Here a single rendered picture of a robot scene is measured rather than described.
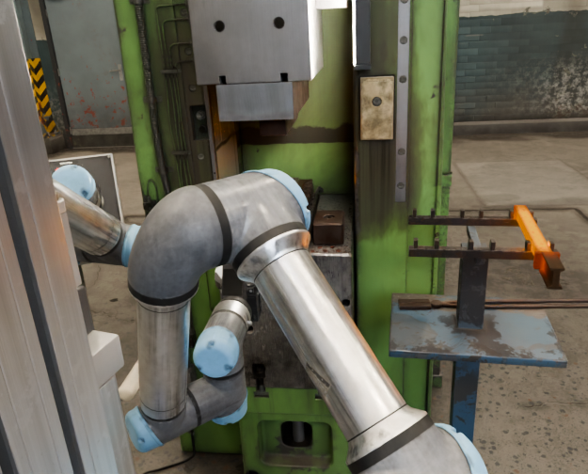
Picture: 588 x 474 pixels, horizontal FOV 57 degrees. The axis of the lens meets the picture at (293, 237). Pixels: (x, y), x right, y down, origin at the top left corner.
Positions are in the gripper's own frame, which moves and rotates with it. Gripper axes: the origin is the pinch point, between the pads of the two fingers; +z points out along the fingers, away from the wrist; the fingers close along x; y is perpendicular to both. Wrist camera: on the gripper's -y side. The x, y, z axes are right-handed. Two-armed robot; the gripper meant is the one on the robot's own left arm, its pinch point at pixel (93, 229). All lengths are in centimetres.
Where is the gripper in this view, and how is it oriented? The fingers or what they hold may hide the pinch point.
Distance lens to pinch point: 141.6
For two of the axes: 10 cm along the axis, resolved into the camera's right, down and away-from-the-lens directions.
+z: -2.4, 1.8, 9.5
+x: -9.5, 1.6, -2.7
